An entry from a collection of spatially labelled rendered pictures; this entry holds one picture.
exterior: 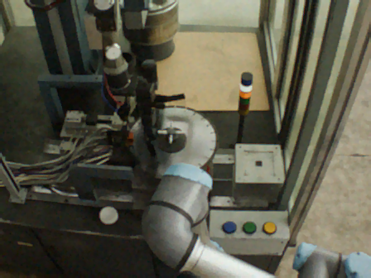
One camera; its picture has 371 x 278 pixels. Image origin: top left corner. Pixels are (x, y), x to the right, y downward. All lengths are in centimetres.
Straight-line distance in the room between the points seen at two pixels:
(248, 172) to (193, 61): 83
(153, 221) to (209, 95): 119
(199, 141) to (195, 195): 65
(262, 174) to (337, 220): 112
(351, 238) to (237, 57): 125
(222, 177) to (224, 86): 53
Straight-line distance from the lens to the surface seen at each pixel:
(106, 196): 171
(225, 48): 231
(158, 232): 92
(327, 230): 257
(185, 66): 219
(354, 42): 90
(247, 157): 163
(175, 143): 158
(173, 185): 96
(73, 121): 181
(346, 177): 281
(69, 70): 208
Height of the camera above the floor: 220
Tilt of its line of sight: 46 degrees down
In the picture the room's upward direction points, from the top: 4 degrees counter-clockwise
